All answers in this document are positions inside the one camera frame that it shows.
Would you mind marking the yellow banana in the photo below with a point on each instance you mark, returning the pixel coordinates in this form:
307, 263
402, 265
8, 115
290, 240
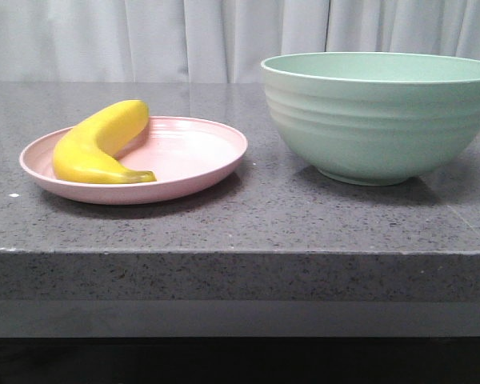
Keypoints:
86, 153

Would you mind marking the pink plate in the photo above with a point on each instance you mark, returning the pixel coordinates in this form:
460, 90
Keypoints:
187, 155

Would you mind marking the green bowl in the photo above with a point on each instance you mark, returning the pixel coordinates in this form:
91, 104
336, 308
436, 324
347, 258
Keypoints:
374, 118

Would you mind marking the white curtain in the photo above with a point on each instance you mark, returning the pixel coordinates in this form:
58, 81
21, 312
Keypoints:
215, 41

